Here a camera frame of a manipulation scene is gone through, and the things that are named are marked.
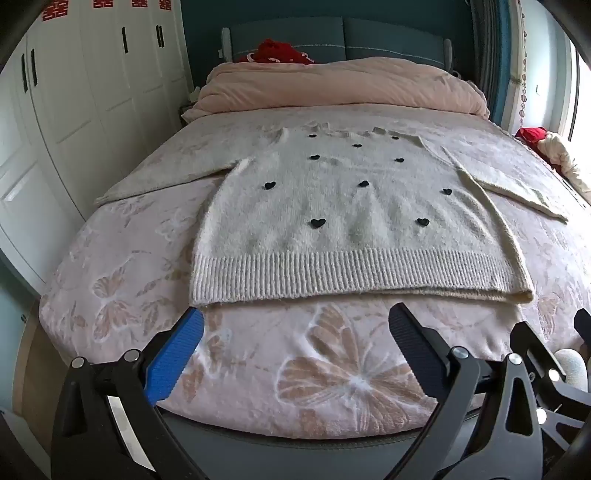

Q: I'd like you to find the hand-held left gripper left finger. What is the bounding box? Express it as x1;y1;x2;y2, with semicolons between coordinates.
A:
51;307;218;480

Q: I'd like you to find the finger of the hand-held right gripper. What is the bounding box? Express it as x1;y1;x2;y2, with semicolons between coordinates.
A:
510;320;591;416
574;308;591;344

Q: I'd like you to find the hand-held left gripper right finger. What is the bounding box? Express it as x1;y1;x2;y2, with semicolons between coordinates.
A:
379;302;543;480

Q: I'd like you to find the cream sweater with black hearts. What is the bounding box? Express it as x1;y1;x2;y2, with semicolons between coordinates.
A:
95;122;570;308

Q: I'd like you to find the person's white-clad leg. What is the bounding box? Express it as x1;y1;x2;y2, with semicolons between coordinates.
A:
553;348;583;385

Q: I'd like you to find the pink butterfly printed blanket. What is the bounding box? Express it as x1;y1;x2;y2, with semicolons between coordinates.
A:
39;106;591;439

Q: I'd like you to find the small red cloth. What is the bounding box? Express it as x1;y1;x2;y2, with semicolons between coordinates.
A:
515;127;549;153

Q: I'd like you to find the window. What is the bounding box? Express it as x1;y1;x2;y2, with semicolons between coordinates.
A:
566;41;591;144

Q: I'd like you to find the white wardrobe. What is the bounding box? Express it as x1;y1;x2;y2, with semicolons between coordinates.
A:
0;0;192;296

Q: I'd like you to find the pink folded duvet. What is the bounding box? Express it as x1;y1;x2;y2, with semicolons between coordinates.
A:
182;58;491;124

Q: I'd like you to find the grey curtain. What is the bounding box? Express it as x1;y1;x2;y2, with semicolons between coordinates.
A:
468;0;502;121

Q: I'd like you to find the teal padded headboard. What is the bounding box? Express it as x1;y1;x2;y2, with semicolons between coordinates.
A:
221;17;454;70

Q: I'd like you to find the red cloth with white trim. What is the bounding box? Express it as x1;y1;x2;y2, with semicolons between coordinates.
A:
235;39;315;65

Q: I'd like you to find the hanging bead string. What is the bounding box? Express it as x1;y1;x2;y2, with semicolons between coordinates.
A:
519;0;531;132

